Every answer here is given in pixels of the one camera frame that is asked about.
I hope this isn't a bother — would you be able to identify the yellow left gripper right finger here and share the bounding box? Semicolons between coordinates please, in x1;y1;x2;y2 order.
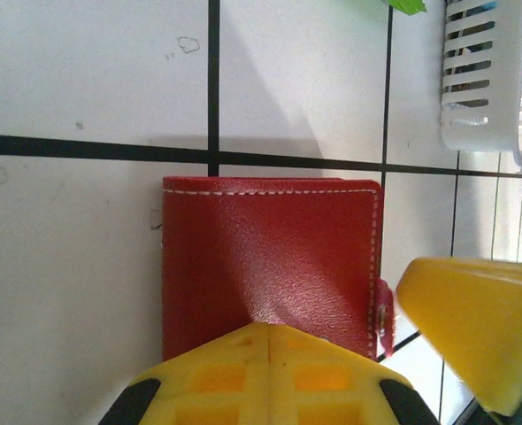
268;324;441;425

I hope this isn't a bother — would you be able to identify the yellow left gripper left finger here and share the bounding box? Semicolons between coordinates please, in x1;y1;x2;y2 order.
99;322;270;425

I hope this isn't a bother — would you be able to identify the red leather card holder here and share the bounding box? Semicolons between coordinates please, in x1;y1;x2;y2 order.
161;175;397;362

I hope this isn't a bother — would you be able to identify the white slotted plastic basket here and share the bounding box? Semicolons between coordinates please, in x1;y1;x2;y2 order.
440;0;522;174

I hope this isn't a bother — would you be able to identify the green snack packet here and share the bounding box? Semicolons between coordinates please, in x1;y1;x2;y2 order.
378;0;428;15

